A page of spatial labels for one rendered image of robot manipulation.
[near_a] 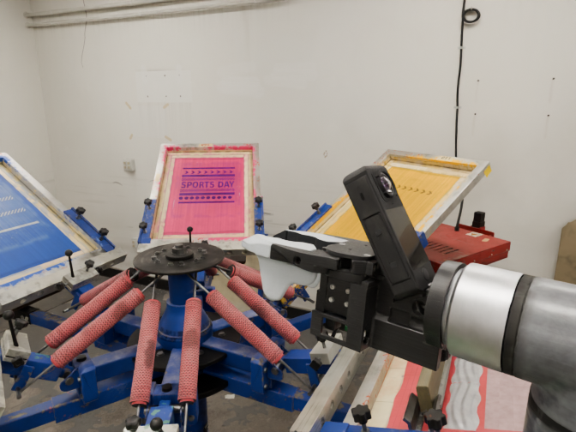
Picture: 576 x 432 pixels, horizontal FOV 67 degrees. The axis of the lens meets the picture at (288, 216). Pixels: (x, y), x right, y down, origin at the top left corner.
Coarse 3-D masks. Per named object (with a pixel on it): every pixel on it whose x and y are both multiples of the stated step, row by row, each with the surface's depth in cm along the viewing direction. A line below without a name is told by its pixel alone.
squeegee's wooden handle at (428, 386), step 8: (424, 368) 108; (440, 368) 114; (424, 376) 104; (432, 376) 105; (440, 376) 112; (424, 384) 101; (432, 384) 104; (424, 392) 101; (432, 392) 103; (424, 400) 101; (432, 400) 101; (424, 408) 102
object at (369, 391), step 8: (384, 352) 134; (376, 360) 131; (384, 360) 130; (392, 360) 135; (376, 368) 126; (384, 368) 128; (368, 376) 123; (376, 376) 122; (384, 376) 126; (368, 384) 119; (376, 384) 120; (360, 392) 117; (368, 392) 116; (376, 392) 119; (360, 400) 113; (368, 400) 113; (352, 424) 104; (360, 424) 106
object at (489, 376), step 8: (408, 368) 129; (416, 368) 128; (488, 368) 120; (408, 376) 125; (416, 376) 124; (448, 376) 120; (480, 376) 117; (488, 376) 116; (496, 376) 115; (504, 376) 114; (512, 376) 114; (480, 384) 114; (488, 384) 113; (496, 384) 112; (504, 384) 111; (512, 384) 110; (520, 384) 110; (528, 384) 109
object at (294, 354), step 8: (288, 352) 138; (296, 352) 137; (304, 352) 135; (288, 360) 134; (296, 360) 133; (304, 360) 132; (296, 368) 134; (304, 368) 132; (320, 368) 130; (328, 368) 129
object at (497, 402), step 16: (416, 384) 120; (448, 384) 117; (400, 400) 115; (448, 400) 110; (496, 400) 106; (512, 400) 105; (400, 416) 109; (480, 416) 102; (496, 416) 101; (512, 416) 100
